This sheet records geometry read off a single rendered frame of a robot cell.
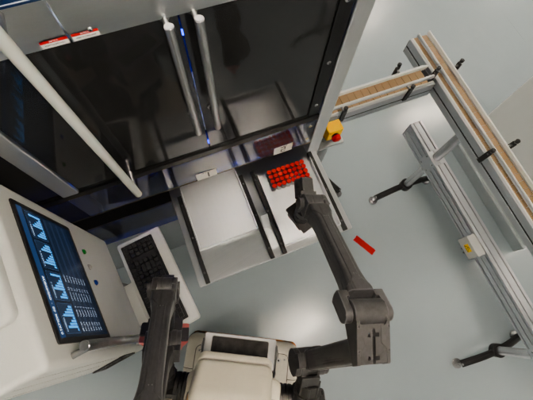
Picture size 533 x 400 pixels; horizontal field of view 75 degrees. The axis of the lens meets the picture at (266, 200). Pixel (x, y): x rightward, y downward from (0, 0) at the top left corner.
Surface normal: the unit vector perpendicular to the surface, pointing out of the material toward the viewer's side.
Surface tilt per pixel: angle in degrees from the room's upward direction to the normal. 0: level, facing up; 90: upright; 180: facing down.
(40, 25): 90
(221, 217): 0
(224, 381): 42
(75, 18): 90
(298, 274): 0
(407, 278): 0
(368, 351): 19
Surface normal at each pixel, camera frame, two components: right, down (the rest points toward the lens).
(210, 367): 0.11, -0.87
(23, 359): 0.04, -0.33
